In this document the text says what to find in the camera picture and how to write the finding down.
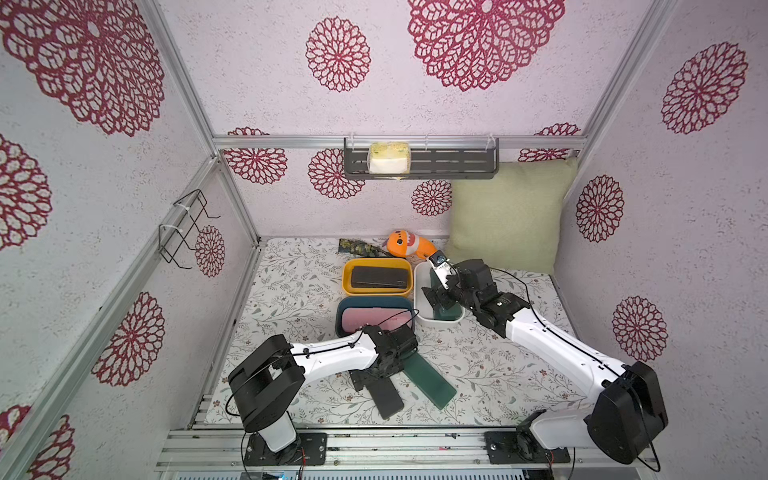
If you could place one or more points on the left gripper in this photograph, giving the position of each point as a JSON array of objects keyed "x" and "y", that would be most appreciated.
[{"x": 360, "y": 379}]

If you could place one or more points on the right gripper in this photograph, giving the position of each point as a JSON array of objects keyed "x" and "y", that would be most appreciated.
[{"x": 450, "y": 293}]

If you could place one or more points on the green pencil case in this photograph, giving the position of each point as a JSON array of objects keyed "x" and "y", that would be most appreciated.
[
  {"x": 454, "y": 313},
  {"x": 429, "y": 381}
]

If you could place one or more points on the black pencil case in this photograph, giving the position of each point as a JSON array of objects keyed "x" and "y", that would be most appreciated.
[
  {"x": 371, "y": 277},
  {"x": 386, "y": 397}
]

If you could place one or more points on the pink pencil case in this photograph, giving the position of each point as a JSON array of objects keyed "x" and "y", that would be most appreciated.
[{"x": 386, "y": 318}]

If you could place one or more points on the green pencil case front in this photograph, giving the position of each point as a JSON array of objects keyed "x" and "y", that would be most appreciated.
[{"x": 429, "y": 381}]

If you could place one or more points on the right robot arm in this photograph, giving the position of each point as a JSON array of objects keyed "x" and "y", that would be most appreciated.
[{"x": 626, "y": 409}]

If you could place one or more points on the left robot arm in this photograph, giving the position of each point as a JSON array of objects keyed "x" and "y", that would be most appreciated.
[{"x": 265, "y": 384}]

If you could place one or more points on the white storage box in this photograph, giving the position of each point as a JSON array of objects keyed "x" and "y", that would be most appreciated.
[{"x": 425, "y": 312}]

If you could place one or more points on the teal storage box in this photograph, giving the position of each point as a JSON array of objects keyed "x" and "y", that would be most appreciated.
[{"x": 373, "y": 301}]

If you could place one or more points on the yellow storage box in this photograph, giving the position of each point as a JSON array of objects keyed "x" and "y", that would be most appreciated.
[{"x": 377, "y": 262}]

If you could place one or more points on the floral table mat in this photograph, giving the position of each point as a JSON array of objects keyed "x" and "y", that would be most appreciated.
[{"x": 296, "y": 292}]

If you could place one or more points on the orange fish plush toy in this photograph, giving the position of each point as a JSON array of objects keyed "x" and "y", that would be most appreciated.
[{"x": 403, "y": 244}]

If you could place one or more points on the floral dark fabric pouch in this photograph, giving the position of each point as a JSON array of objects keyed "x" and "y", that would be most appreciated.
[{"x": 361, "y": 249}]

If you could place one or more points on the green cushion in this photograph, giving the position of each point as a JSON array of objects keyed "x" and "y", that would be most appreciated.
[{"x": 513, "y": 220}]

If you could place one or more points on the yellow sponge in bag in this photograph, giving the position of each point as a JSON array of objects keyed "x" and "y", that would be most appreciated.
[{"x": 389, "y": 158}]

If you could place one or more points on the aluminium front rail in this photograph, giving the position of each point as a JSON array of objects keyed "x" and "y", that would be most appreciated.
[{"x": 368, "y": 448}]

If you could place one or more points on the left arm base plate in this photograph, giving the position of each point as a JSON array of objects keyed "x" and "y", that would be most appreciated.
[{"x": 309, "y": 449}]

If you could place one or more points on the grey wall shelf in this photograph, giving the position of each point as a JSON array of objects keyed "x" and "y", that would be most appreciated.
[{"x": 475, "y": 162}]

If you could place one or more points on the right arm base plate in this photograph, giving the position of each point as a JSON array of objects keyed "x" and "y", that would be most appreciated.
[{"x": 513, "y": 446}]

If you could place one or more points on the black wire wall rack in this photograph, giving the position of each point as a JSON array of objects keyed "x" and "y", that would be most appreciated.
[{"x": 173, "y": 237}]

